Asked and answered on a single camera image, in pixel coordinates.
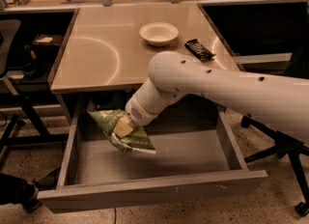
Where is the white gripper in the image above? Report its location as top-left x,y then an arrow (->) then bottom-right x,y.
114,95 -> 157,138

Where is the green jalapeno chip bag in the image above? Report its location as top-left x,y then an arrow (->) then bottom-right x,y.
89,109 -> 156,154

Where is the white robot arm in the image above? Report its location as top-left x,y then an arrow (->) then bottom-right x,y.
126,51 -> 309,143

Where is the grey drawer cabinet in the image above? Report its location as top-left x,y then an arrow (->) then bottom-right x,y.
49,3 -> 238,119

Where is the open grey top drawer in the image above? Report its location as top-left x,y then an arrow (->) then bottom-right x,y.
39,99 -> 267,213

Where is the white bowl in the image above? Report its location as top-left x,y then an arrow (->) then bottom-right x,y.
139,22 -> 179,47

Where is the black snack bar wrapper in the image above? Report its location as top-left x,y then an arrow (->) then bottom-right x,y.
184,39 -> 214,61

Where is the black box under desk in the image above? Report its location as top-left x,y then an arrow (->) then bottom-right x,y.
31,34 -> 64,62

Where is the black shoe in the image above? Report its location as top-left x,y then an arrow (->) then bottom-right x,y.
0,173 -> 41,212

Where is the grey office chair left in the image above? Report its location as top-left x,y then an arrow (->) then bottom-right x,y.
0,19 -> 21,153

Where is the black office chair right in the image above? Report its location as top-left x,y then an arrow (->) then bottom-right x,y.
240,116 -> 309,217

